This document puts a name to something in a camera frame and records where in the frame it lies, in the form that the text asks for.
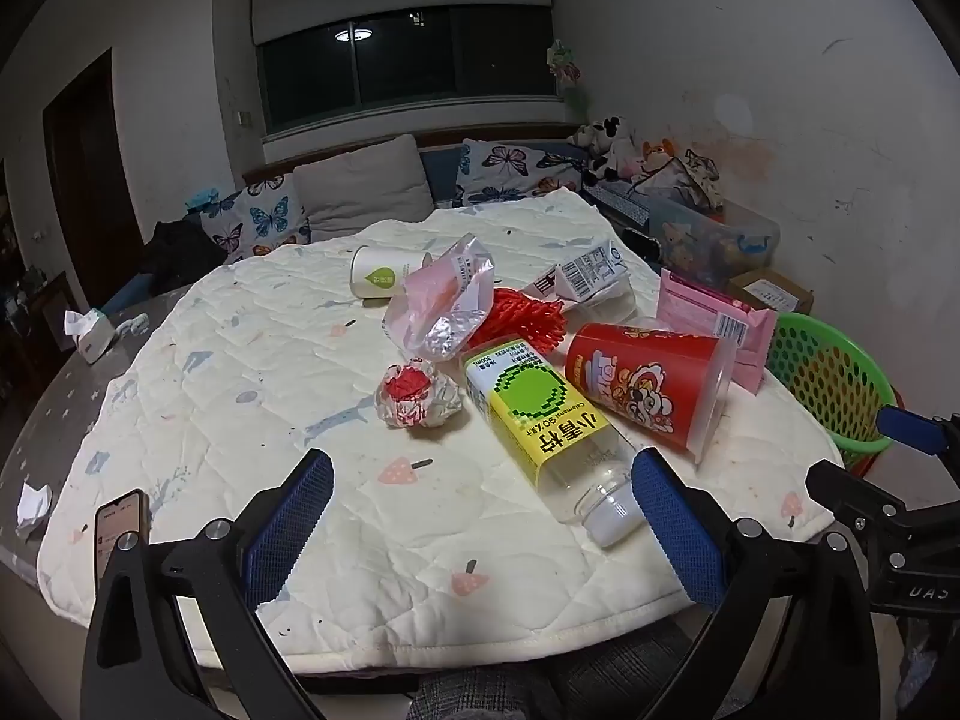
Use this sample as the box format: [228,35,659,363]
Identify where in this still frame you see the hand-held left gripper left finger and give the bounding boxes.
[81,448,336,720]

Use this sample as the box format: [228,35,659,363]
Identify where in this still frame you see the patterned cloth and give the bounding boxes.
[660,150,727,211]

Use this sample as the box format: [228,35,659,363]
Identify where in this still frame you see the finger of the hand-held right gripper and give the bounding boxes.
[876,405,960,460]
[806,460,912,535]

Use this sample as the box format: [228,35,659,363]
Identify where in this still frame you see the paper wall decoration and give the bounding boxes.
[546,39,582,87]

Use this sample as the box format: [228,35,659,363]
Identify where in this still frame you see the dark wooden door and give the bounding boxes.
[43,49,143,293]

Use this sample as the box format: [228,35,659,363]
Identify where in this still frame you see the clear plastic storage box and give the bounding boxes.
[649,195,781,278]

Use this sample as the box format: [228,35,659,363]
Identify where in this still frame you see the white quilted printed mat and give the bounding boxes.
[36,187,848,672]

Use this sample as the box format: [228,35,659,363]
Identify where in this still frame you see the clear bottle yellow label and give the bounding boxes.
[460,341,650,547]

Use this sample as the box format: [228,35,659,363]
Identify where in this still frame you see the grey patterned tablecloth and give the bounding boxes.
[0,289,203,593]

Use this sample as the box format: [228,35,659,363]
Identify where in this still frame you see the white tissue pack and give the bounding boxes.
[64,309,116,365]

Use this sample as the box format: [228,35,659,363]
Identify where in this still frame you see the blue patterned box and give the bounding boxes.
[581,181,661,224]

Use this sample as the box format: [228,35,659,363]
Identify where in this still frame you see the grey pillow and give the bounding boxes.
[291,133,436,243]

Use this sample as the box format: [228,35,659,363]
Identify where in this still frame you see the blue white milk carton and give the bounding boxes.
[523,240,629,308]

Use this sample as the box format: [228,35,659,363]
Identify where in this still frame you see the dark clothing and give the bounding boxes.
[142,220,226,293]

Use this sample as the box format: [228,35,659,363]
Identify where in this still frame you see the white paper cup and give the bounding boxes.
[349,244,434,301]

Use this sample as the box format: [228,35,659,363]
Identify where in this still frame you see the butterfly print pillow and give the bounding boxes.
[199,172,312,265]
[454,137,586,209]

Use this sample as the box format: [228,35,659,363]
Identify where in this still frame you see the pink snack packet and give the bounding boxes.
[657,268,779,395]

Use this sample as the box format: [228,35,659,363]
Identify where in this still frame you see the red mesh net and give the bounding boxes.
[471,286,569,352]

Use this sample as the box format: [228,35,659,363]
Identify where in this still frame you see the smartphone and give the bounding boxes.
[94,489,149,586]

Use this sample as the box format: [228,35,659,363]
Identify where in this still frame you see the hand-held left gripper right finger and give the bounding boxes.
[630,448,901,720]

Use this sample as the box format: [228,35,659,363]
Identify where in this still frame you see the crumpled white paper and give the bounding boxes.
[16,481,53,533]

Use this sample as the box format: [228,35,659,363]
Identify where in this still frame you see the pink foil snack bag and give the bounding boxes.
[382,234,497,361]

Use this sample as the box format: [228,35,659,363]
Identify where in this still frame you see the crumpled foil wrapper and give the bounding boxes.
[373,360,464,430]

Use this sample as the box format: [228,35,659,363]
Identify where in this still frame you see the green plastic basket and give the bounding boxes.
[765,311,897,477]

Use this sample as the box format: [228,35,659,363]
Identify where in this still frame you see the dark wooden cabinet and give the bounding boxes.
[0,157,76,391]

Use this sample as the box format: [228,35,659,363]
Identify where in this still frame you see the cardboard box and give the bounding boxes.
[726,268,815,316]

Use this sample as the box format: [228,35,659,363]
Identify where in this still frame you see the black white cow plush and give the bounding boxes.
[568,116,638,185]

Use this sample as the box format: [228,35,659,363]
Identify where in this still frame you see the red printed plastic cup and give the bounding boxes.
[565,322,732,464]

